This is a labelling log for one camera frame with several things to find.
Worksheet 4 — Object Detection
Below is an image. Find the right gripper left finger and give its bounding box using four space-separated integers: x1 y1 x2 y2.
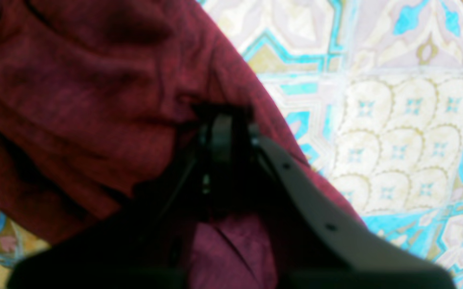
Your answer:
6 106 234 289

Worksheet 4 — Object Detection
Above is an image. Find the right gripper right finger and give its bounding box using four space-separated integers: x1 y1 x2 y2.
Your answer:
234 110 455 289

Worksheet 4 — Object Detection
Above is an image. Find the maroon long-sleeve t-shirt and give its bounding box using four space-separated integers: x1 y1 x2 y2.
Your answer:
0 0 359 289

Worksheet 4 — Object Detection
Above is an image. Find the patterned tile tablecloth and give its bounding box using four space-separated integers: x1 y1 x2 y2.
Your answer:
0 0 463 289

